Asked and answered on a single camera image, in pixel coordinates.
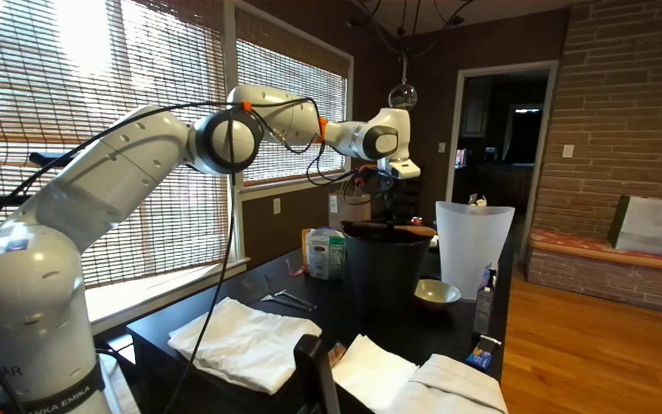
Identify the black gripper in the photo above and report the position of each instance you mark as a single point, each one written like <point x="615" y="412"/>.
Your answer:
<point x="380" y="188"/>

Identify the white wall outlet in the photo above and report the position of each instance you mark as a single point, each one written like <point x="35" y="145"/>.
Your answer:
<point x="277" y="206"/>

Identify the black plastic bucket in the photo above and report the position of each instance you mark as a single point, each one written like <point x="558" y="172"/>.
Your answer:
<point x="385" y="277"/>

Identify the large white folded cloth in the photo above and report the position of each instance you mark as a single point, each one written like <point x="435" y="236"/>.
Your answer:
<point x="246" y="347"/>

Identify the white paper towel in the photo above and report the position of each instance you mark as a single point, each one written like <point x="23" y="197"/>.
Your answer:
<point x="373" y="372"/>

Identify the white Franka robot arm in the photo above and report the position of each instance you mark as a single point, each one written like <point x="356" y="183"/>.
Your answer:
<point x="102" y="177"/>

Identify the metal serving fork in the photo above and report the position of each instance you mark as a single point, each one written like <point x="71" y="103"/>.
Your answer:
<point x="296" y="300"/>

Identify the white wall light switch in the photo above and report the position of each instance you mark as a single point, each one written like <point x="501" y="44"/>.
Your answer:
<point x="569" y="151"/>

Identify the small white folded cloth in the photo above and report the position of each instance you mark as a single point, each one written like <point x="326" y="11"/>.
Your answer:
<point x="453" y="387"/>

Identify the green and white pouch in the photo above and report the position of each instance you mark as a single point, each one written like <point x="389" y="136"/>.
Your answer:
<point x="325" y="254"/>

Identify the wide bamboo window blind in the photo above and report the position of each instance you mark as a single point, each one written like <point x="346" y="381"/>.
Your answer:
<point x="10" y="71"/>

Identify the hanging glass globe lamp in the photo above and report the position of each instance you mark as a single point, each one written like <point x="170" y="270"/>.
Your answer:
<point x="403" y="97"/>

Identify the narrow bamboo window blind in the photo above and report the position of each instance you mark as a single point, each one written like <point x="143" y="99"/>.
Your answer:
<point x="293" y="72"/>

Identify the white paper bag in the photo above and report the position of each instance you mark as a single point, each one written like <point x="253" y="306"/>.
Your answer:
<point x="655" y="224"/>

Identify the clear spray bottle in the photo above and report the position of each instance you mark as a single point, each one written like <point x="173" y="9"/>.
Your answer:
<point x="482" y="302"/>

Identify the black wooden chair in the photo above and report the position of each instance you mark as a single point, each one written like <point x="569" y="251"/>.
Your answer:
<point x="312" y="375"/>

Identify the white translucent bin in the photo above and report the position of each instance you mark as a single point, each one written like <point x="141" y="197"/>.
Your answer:
<point x="471" y="246"/>

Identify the small blue packet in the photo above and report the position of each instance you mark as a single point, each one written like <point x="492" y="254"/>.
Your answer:
<point x="482" y="356"/>

